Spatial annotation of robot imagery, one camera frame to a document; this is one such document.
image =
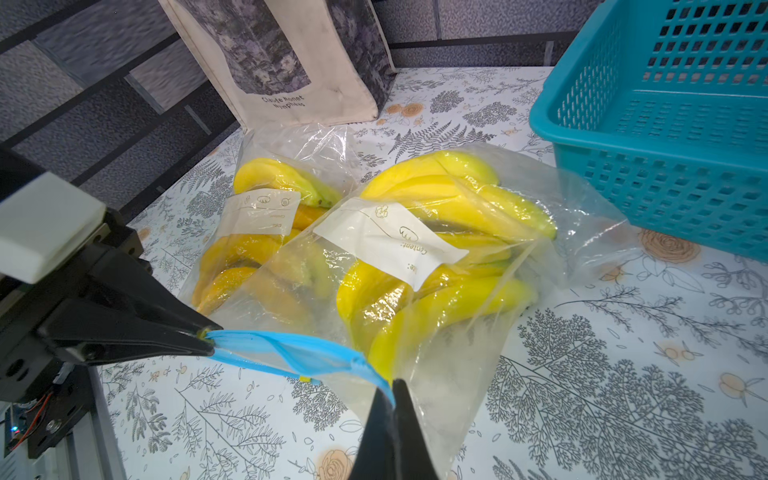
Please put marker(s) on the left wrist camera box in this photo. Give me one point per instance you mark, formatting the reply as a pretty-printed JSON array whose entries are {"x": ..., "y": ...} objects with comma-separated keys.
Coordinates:
[{"x": 42, "y": 223}]

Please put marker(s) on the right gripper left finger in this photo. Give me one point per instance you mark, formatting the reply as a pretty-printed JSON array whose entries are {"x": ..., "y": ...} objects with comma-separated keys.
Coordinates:
[{"x": 375, "y": 458}]

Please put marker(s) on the left circuit board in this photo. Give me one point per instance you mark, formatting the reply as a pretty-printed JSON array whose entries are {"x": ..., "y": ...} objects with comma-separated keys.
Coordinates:
[{"x": 46, "y": 421}]

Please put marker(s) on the beige canvas tote bag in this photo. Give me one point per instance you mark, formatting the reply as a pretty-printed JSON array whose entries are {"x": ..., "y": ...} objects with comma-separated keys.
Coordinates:
[{"x": 289, "y": 62}]

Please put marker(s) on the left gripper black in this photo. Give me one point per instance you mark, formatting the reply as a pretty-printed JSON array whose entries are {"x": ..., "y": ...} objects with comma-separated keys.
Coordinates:
[{"x": 100, "y": 306}]

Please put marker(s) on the teal plastic basket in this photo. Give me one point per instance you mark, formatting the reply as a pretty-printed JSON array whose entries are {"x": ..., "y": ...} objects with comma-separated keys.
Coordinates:
[{"x": 662, "y": 107}]

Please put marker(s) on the zip-top bag of bananas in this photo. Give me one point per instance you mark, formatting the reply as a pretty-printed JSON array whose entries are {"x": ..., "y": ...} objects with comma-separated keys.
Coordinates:
[
  {"x": 430, "y": 264},
  {"x": 257, "y": 272}
]

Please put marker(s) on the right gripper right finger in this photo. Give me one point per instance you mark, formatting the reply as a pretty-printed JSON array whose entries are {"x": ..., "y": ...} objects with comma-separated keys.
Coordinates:
[{"x": 411, "y": 456}]

